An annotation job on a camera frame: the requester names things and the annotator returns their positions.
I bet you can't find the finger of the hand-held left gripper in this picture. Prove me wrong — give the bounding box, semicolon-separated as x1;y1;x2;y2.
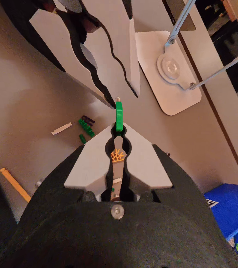
80;0;141;98
29;9;116;110

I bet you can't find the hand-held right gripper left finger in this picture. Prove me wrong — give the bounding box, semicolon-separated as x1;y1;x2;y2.
64;123;117;202

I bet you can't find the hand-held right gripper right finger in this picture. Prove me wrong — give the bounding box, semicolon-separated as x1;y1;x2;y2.
119;123;173;202

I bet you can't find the green fan connector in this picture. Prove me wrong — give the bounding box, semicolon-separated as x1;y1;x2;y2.
115;101;124;132

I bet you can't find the blue plastic bin white tag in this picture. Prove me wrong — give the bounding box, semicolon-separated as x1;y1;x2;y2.
203;183;238;268

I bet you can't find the yellow fan connector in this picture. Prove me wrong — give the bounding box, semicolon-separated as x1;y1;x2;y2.
110;148;125;163

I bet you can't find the purple clip connector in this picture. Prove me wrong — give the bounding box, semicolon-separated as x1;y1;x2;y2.
81;115;96;126

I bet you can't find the white document stand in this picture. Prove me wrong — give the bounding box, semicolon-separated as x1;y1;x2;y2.
135;0;238;116

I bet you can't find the yellow plastic rod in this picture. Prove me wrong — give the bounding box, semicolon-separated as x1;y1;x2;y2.
0;167;31;203

